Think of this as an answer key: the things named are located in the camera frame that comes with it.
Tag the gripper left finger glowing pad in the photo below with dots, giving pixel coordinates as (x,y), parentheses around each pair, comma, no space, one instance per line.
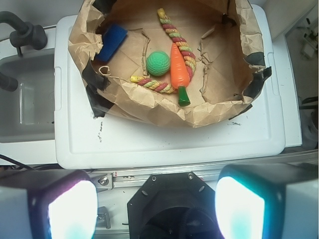
(47,204)

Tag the white plastic bin lid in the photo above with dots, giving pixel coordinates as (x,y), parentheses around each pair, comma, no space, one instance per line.
(83,141)

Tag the multicolour rope toy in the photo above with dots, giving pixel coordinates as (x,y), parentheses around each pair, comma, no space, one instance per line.
(186,51)

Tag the grey toy faucet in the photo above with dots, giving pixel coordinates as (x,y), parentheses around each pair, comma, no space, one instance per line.
(25,33)

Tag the metal corner bracket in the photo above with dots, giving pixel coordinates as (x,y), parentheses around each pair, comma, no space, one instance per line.
(105,182)

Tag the blue sponge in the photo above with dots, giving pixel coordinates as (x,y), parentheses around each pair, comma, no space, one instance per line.
(112,40)

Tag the aluminium rail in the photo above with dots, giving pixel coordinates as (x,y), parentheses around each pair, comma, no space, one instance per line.
(208,172)

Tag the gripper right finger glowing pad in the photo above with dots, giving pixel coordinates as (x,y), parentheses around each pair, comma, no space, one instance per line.
(268,201)

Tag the brown paper bag tray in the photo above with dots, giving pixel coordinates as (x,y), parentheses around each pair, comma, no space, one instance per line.
(223,34)

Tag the green golf ball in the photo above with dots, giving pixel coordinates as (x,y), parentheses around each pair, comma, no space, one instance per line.
(158,63)

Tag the orange toy carrot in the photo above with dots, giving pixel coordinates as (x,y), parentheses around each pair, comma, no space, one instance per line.
(179,76)

